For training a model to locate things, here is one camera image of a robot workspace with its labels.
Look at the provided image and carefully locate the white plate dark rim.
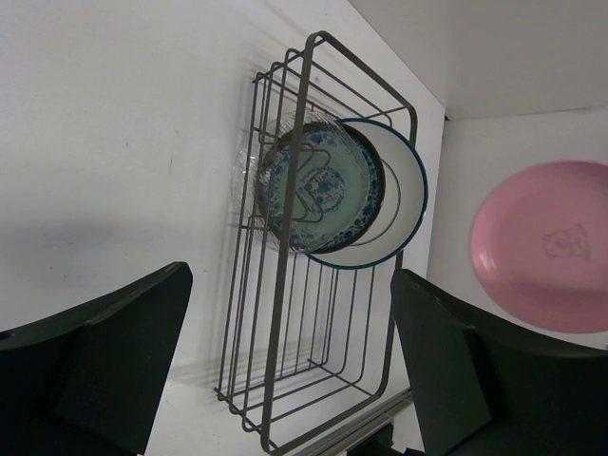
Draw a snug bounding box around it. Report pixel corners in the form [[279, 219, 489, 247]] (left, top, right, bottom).
[[308, 118, 429, 270]]

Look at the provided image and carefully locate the dark wire dish rack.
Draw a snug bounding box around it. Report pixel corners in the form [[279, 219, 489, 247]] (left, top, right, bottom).
[[216, 31, 429, 455]]

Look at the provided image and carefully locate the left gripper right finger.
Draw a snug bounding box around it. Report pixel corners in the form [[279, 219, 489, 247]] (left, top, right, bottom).
[[390, 270, 607, 455]]

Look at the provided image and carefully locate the green blue patterned plate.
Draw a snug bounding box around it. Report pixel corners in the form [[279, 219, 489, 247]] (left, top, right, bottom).
[[251, 118, 386, 254]]

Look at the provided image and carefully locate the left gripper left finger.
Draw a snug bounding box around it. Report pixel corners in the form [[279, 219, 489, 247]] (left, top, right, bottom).
[[1, 261, 193, 455]]

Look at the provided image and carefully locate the clear glass plate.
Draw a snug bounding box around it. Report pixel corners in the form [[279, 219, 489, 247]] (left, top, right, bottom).
[[232, 111, 348, 253]]

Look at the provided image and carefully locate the aluminium rail front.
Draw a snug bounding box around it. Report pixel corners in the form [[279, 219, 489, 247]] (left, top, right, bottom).
[[323, 388, 412, 455]]

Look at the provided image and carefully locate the pink plastic plate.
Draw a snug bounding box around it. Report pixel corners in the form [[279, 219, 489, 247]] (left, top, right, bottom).
[[470, 160, 607, 333]]

